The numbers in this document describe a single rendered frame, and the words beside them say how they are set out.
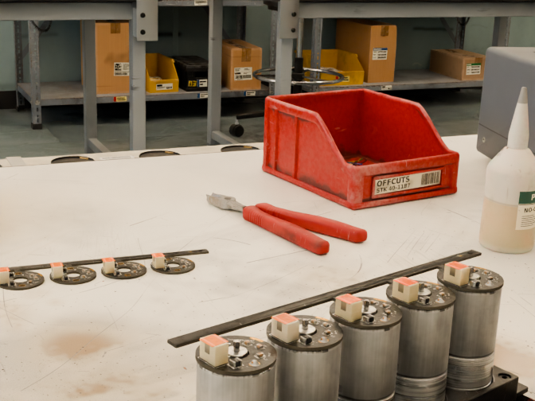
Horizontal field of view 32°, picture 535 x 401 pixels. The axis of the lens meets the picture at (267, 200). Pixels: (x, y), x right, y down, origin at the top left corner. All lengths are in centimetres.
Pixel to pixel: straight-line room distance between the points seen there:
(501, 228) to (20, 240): 29
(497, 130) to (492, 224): 20
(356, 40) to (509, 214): 450
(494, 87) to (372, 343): 49
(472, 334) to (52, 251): 28
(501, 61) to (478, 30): 506
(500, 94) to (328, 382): 50
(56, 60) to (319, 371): 453
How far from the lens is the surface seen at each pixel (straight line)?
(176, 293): 49
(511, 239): 58
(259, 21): 510
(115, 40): 441
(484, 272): 37
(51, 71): 480
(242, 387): 28
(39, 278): 51
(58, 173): 72
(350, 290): 34
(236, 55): 457
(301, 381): 30
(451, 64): 534
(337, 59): 516
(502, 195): 57
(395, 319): 32
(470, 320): 36
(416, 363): 34
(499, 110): 77
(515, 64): 75
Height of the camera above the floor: 94
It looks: 17 degrees down
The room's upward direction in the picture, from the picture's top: 2 degrees clockwise
